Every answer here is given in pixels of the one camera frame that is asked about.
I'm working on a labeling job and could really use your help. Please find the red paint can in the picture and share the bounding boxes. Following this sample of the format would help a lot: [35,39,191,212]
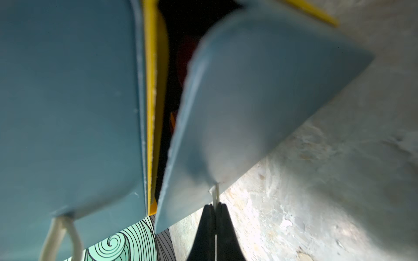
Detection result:
[176,35,200,88]

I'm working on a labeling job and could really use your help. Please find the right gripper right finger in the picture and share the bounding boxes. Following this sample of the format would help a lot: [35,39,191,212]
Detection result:
[216,203,246,261]

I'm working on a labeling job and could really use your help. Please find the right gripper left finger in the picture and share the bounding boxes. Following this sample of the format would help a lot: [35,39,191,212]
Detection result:
[187,204,216,261]

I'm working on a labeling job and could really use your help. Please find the teal drawer cabinet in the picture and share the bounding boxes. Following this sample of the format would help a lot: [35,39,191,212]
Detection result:
[1,1,373,261]

